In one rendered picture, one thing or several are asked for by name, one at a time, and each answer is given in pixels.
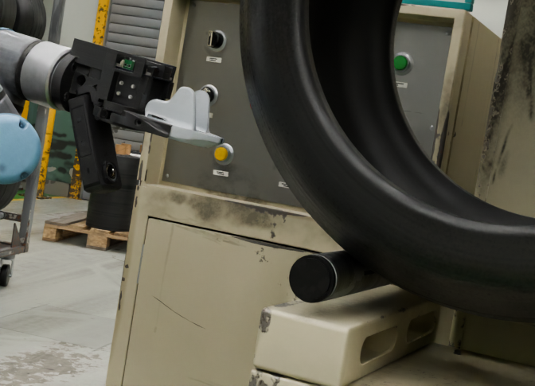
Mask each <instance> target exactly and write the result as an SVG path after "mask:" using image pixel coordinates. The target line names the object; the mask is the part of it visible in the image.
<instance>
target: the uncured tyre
mask: <svg viewBox="0 0 535 386"><path fill-rule="evenodd" d="M401 3H402V0H240V54H241V60H242V67H243V73H244V81H245V85H246V88H247V93H248V98H249V102H250V104H251V108H252V112H253V115H254V118H255V121H256V124H257V126H258V129H259V131H260V135H261V137H262V139H263V141H264V144H265V146H266V148H267V151H268V153H269V154H270V156H271V159H272V161H273V162H274V164H275V166H276V168H277V170H278V171H279V173H280V175H281V176H282V178H283V180H284V181H285V182H286V184H287V186H288V187H289V189H290V190H291V192H292V193H293V194H294V196H295V197H296V199H297V200H298V201H299V203H300V204H301V205H302V207H304V208H305V210H306V211H307V212H308V213H309V215H310V216H311V217H312V218H313V219H314V220H315V222H316V223H317V224H318V225H319V226H320V227H321V228H322V229H323V230H324V231H325V232H326V233H327V234H328V235H329V236H330V237H331V238H332V239H333V240H334V241H335V242H336V243H337V244H339V245H340V246H341V247H342V248H343V249H344V250H345V251H347V252H348V253H349V254H350V255H352V257H354V258H355V259H356V260H358V261H359V262H360V263H362V264H363V265H365V266H366V267H367V268H368V269H370V270H371V271H373V272H375V273H376V274H378V275H379V276H380V277H382V278H384V279H386V280H388V281H389V282H391V283H393V284H394V285H396V286H398V287H400V288H402V289H404V290H406V291H408V292H410V293H412V294H414V295H416V296H419V297H421V298H424V299H426V300H428V301H430V302H434V303H436V304H439V305H441V306H445V307H447V308H450V309H453V310H457V311H461V312H463V313H467V314H473V315H477V316H480V317H484V318H493V319H498V320H503V321H510V322H527V323H535V218H534V217H529V216H522V215H519V214H516V213H513V212H509V211H506V210H504V209H500V208H498V207H496V206H494V205H491V204H489V203H487V202H485V201H483V200H481V199H479V198H477V197H476V196H474V195H473V194H471V193H469V192H467V191H466V190H465V189H463V188H462V187H461V186H459V185H458V184H456V183H455V182H454V181H452V180H451V179H450V178H449V177H448V176H447V175H446V174H445V173H444V172H443V171H442V170H441V169H440V168H439V167H438V166H437V165H436V164H435V163H434V162H433V161H432V159H431V158H430V157H429V156H428V154H427V153H426V151H425V150H424V148H423V147H422V146H421V145H420V143H419V141H418V140H417V138H416V136H415V135H414V133H413V131H412V128H411V127H410V125H409V123H408V120H407V118H406V116H405V113H404V110H403V108H402V105H401V102H400V97H399V94H398V90H397V86H396V77H395V70H394V38H395V31H396V22H397V18H398V14H399V11H400V5H401Z"/></svg>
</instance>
